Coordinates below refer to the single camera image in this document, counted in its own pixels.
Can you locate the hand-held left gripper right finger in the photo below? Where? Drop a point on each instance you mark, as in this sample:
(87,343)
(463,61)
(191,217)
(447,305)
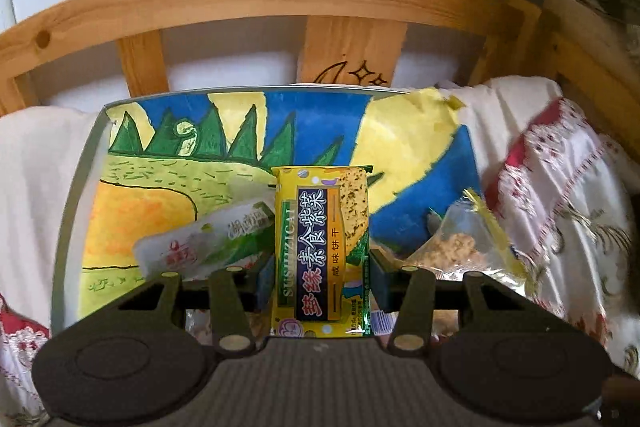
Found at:
(382,287)

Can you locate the printed satin blanket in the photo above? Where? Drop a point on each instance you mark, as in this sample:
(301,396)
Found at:
(565,207)

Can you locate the yellow biscuit packet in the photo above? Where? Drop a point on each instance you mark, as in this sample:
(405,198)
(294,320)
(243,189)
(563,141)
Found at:
(320,232)

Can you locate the dinosaur crayon drawing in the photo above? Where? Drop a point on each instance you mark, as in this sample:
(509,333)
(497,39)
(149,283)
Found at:
(175,167)

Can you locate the grey metal tray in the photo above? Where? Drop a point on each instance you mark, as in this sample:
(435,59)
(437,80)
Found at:
(75,207)

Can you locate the clear cracker packet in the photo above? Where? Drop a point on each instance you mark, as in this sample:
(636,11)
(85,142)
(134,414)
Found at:
(450,247)

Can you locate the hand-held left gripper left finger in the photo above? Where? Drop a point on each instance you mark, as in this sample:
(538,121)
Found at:
(265,282)

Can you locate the white green snack packet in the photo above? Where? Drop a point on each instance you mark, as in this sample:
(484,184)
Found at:
(200,242)

